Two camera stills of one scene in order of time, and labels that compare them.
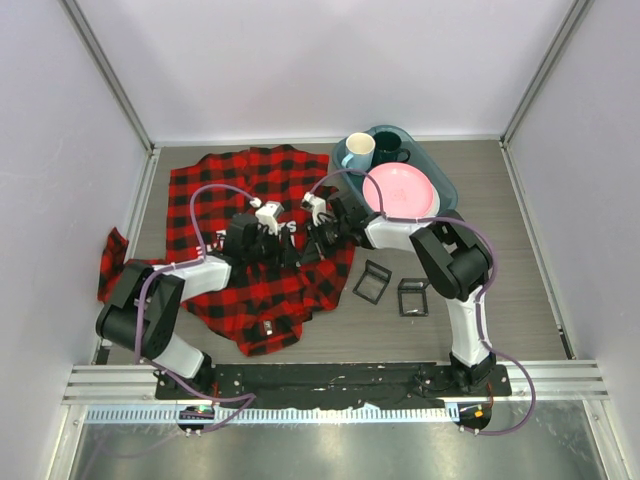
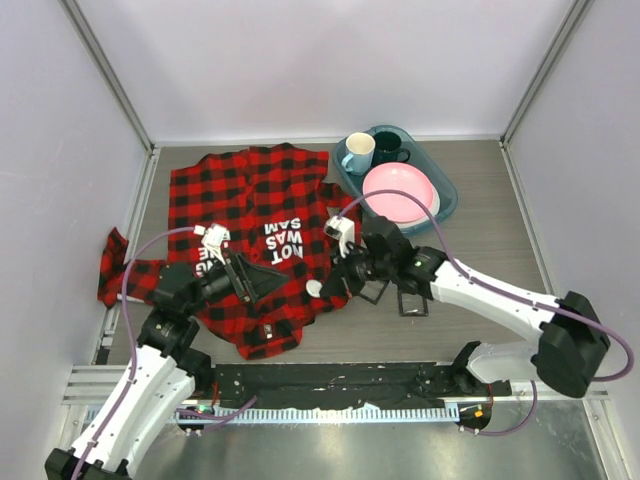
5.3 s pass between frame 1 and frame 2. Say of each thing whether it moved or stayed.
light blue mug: stayed
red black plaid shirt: stayed
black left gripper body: moved
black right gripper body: moved
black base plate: stayed
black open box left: stayed
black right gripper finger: moved
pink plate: stayed
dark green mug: stayed
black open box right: stayed
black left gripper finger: moved
